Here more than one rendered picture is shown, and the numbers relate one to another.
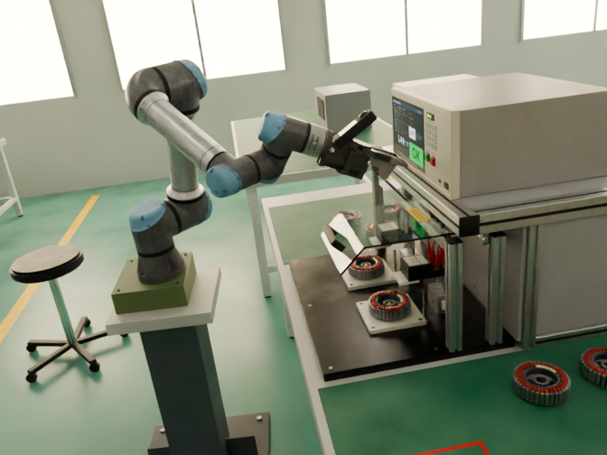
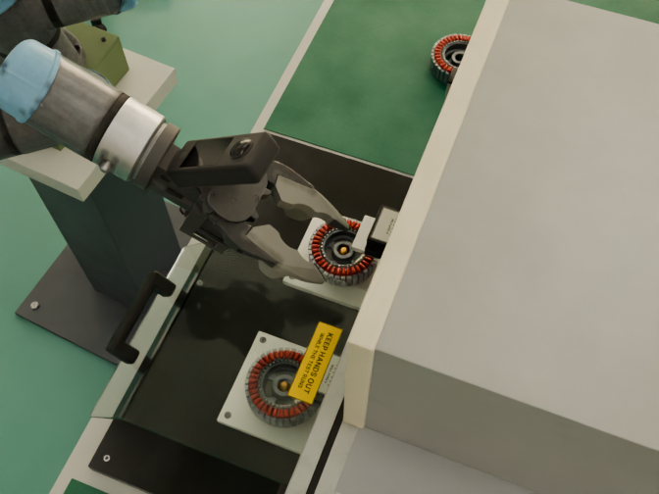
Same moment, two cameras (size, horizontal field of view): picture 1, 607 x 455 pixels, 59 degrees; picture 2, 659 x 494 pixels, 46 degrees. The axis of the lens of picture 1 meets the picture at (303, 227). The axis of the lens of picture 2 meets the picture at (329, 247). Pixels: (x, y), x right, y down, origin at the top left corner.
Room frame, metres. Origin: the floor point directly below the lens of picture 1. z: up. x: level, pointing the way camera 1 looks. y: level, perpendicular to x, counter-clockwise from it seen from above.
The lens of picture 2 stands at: (0.94, -0.44, 1.87)
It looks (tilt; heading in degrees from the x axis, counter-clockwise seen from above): 60 degrees down; 27
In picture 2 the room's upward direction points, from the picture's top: straight up
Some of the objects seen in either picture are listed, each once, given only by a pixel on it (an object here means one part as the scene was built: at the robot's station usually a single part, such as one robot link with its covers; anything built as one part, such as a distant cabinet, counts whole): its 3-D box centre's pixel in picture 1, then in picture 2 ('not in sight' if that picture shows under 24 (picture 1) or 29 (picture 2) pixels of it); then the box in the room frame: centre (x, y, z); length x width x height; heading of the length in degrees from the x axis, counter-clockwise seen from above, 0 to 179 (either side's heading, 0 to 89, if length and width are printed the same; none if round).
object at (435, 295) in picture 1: (441, 297); not in sight; (1.26, -0.35, 0.80); 0.07 x 0.05 x 0.06; 6
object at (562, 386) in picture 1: (540, 382); not in sight; (0.92, -0.46, 0.77); 0.11 x 0.11 x 0.04
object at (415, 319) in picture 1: (389, 312); not in sight; (1.25, -0.21, 0.78); 0.15 x 0.15 x 0.01; 6
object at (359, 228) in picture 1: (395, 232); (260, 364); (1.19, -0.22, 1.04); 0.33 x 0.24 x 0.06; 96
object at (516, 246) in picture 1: (461, 233); not in sight; (1.39, -0.44, 0.92); 0.66 x 0.01 x 0.30; 6
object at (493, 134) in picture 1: (488, 127); (612, 256); (1.39, -0.51, 1.22); 0.44 x 0.39 x 0.20; 6
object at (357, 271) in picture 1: (366, 266); (343, 251); (1.49, -0.18, 0.80); 0.11 x 0.11 x 0.04
